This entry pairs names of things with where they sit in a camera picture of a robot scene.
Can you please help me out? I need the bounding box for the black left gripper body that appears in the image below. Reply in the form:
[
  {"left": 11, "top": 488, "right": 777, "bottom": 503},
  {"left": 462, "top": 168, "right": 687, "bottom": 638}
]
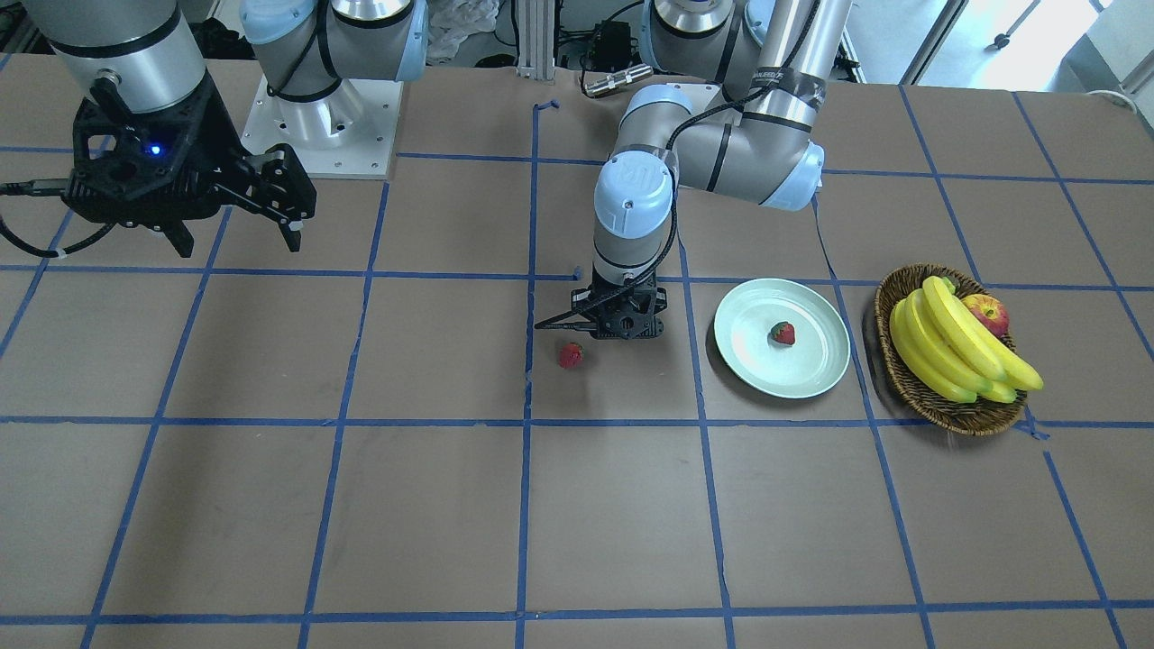
[{"left": 572, "top": 279, "right": 668, "bottom": 340}]

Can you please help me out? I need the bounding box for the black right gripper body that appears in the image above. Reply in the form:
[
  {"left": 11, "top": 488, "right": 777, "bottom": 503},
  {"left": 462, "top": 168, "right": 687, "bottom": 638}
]
[{"left": 69, "top": 74, "right": 316, "bottom": 231}]

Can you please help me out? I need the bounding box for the red strawberry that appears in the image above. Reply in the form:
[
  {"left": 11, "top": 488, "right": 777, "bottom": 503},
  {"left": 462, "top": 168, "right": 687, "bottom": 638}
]
[
  {"left": 557, "top": 342, "right": 585, "bottom": 370},
  {"left": 769, "top": 321, "right": 796, "bottom": 346}
]

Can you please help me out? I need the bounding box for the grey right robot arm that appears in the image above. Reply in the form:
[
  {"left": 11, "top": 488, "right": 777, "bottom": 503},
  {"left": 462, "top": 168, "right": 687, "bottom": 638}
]
[{"left": 3, "top": 1, "right": 429, "bottom": 259}]

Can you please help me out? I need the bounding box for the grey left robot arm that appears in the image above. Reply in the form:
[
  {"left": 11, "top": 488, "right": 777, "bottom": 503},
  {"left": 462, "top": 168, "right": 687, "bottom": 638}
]
[{"left": 239, "top": 1, "right": 850, "bottom": 338}]

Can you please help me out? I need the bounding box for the pale green round plate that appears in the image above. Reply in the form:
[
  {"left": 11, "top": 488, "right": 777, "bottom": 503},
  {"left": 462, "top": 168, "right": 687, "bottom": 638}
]
[{"left": 713, "top": 279, "right": 850, "bottom": 400}]

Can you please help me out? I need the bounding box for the yellow banana bunch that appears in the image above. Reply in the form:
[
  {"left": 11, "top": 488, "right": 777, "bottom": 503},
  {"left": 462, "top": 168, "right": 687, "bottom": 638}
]
[{"left": 889, "top": 276, "right": 1044, "bottom": 403}]

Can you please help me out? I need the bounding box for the red yellow apple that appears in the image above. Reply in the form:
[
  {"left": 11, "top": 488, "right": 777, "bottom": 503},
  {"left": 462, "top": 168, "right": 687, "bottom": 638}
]
[{"left": 961, "top": 293, "right": 1010, "bottom": 338}]

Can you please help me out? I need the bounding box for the brown wicker basket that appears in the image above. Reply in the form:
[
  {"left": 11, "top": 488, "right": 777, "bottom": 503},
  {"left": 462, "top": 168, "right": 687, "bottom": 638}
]
[{"left": 861, "top": 262, "right": 1028, "bottom": 437}]

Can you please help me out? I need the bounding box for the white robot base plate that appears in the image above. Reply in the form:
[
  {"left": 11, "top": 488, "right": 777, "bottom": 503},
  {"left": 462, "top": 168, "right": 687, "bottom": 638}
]
[{"left": 242, "top": 79, "right": 407, "bottom": 180}]

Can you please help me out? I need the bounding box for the aluminium frame post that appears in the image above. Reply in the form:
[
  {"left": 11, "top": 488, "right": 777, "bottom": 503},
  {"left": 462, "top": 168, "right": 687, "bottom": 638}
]
[{"left": 510, "top": 1, "right": 557, "bottom": 85}]

